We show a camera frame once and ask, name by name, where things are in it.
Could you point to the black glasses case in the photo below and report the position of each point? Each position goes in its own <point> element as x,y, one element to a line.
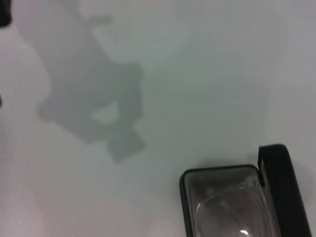
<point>284,187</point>

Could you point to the clear plastic glasses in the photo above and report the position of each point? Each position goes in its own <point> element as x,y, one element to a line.
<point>222,214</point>

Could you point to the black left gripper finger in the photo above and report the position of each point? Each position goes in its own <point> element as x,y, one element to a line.
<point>5,12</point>

